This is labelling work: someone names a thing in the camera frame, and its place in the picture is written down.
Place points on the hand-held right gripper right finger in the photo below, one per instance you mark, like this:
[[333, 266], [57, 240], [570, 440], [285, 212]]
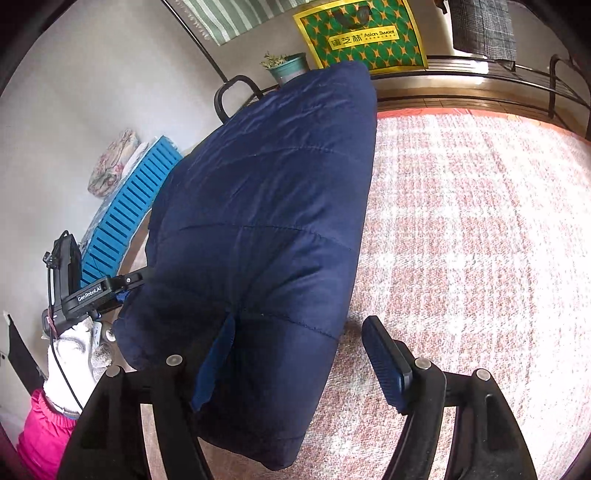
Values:
[[384, 357]]

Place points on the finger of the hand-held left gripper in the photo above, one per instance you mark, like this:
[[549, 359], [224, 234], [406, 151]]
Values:
[[131, 279]]

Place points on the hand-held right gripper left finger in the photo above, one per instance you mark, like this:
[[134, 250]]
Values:
[[217, 364]]

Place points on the navy puffer jacket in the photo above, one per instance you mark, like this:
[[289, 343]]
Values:
[[258, 207]]

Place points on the person's left forearm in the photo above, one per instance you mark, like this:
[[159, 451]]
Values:
[[44, 438]]

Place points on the black metal clothes rack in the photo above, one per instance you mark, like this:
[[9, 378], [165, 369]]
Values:
[[552, 87]]

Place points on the person's left hand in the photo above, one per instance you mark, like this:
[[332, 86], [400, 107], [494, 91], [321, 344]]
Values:
[[74, 360]]

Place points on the blue slatted box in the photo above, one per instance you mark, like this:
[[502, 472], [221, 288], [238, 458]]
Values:
[[124, 212]]

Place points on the black panel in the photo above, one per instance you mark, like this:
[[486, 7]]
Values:
[[23, 360]]

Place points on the floral fabric bundle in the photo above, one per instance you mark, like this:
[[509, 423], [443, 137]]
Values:
[[108, 166]]

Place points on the pink checked blanket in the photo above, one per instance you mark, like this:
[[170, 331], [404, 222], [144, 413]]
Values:
[[461, 230]]

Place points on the orange floral bed sheet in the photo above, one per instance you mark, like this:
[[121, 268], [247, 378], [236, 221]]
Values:
[[461, 111]]

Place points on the small potted plant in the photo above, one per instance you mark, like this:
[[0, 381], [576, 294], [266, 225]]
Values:
[[291, 69]]

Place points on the green striped hanging cloth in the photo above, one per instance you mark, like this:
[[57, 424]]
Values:
[[231, 18]]

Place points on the yellow green gift bag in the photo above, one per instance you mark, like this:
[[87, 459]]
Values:
[[360, 37]]

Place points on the grey plaid coat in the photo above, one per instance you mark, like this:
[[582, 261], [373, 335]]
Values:
[[485, 27]]

